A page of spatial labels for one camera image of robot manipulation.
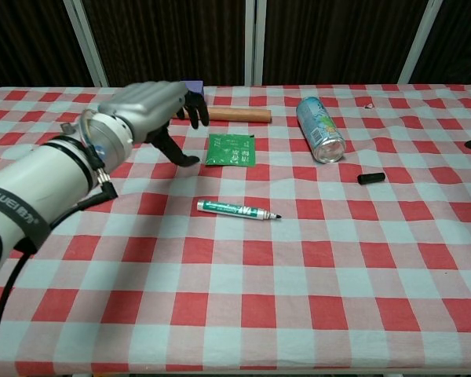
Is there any left robot silver black hand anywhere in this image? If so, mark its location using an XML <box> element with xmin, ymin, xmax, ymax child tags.
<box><xmin>97</xmin><ymin>81</ymin><xmax>210</xmax><ymax>168</ymax></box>

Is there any black marker cap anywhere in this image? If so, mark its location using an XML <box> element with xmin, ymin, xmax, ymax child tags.
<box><xmin>356</xmin><ymin>171</ymin><xmax>385</xmax><ymax>185</ymax></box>

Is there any green white marker body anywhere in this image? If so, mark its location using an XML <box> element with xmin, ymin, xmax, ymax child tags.
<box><xmin>196</xmin><ymin>199</ymin><xmax>283</xmax><ymax>221</ymax></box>

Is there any wooden round stick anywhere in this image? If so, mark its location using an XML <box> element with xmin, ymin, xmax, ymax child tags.
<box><xmin>176</xmin><ymin>105</ymin><xmax>272</xmax><ymax>123</ymax></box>

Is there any green foil sachet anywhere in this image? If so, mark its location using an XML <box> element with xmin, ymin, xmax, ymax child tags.
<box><xmin>203</xmin><ymin>133</ymin><xmax>257</xmax><ymax>167</ymax></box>

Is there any light blue drinks can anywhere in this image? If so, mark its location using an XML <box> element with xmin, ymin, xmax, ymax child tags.
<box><xmin>296</xmin><ymin>97</ymin><xmax>346</xmax><ymax>165</ymax></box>

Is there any red white checked tablecloth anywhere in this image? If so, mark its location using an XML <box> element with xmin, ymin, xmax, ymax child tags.
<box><xmin>0</xmin><ymin>84</ymin><xmax>471</xmax><ymax>374</ymax></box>

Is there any white partition post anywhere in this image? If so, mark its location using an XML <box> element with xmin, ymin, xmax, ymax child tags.
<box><xmin>243</xmin><ymin>0</ymin><xmax>265</xmax><ymax>86</ymax></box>
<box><xmin>62</xmin><ymin>0</ymin><xmax>110</xmax><ymax>87</ymax></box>
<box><xmin>398</xmin><ymin>0</ymin><xmax>444</xmax><ymax>85</ymax></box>

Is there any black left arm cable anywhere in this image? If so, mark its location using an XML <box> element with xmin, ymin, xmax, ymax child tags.
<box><xmin>0</xmin><ymin>182</ymin><xmax>119</xmax><ymax>354</ymax></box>

